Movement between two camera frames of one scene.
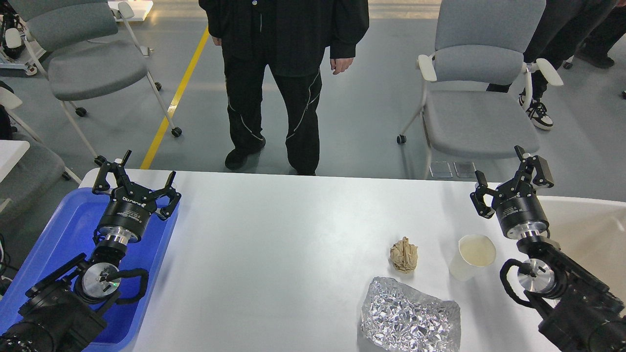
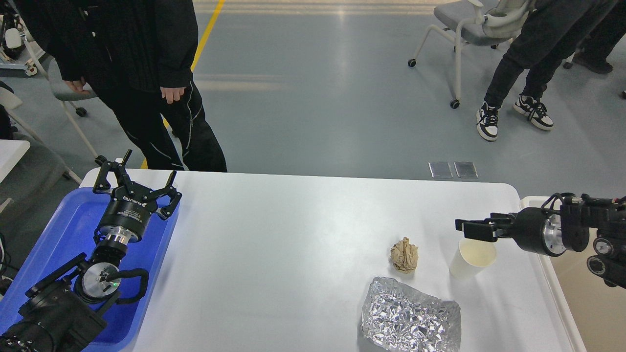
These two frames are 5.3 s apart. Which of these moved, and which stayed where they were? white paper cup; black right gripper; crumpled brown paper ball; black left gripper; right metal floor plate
Moved: black right gripper
Stayed: crumpled brown paper ball; white paper cup; black left gripper; right metal floor plate
